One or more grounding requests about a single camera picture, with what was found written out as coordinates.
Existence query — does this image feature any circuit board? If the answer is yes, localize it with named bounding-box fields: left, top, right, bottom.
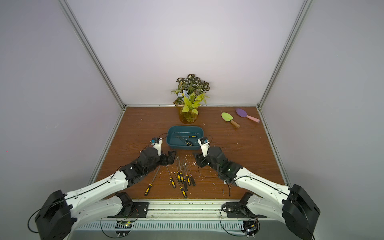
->
left=243, top=219, right=261, bottom=238
left=115, top=221, right=133, bottom=238

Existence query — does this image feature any aluminium rail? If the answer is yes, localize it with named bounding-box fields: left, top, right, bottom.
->
left=101, top=199, right=307, bottom=223

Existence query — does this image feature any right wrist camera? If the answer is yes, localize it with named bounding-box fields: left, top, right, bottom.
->
left=198, top=137, right=210, bottom=157

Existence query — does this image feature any amber glass vase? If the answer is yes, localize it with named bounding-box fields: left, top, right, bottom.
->
left=177, top=105, right=199, bottom=124

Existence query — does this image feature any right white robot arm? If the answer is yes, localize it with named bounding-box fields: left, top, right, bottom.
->
left=194, top=147, right=321, bottom=240

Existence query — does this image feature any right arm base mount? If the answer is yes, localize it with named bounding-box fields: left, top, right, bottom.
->
left=222, top=192, right=266, bottom=219

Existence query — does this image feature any green trowel wooden handle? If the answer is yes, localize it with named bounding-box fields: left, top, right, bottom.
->
left=221, top=112, right=240, bottom=128

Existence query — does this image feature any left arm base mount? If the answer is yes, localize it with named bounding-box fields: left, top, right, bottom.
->
left=108, top=192, right=149, bottom=219

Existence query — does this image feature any teal plastic storage box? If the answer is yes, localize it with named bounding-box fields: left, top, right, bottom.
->
left=166, top=126, right=204, bottom=151

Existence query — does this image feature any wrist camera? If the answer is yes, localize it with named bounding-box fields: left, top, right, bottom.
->
left=198, top=137, right=210, bottom=157
left=151, top=138, right=163, bottom=156

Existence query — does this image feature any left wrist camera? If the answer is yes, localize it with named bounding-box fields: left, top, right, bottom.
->
left=151, top=138, right=163, bottom=156

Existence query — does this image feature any left circuit board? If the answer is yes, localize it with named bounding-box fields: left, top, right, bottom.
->
left=115, top=221, right=133, bottom=238

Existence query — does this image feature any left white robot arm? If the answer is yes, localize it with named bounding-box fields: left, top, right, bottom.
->
left=32, top=148, right=177, bottom=240

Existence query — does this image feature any long file yellow handle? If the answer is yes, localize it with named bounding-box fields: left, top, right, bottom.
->
left=144, top=166, right=161, bottom=196

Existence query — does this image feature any artificial plant bouquet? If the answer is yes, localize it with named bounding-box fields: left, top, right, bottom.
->
left=171, top=74, right=211, bottom=117

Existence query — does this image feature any right circuit board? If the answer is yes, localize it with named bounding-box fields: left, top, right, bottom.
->
left=243, top=219, right=261, bottom=238

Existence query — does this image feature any purple trowel pink handle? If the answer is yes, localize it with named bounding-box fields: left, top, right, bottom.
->
left=236, top=108, right=261, bottom=123

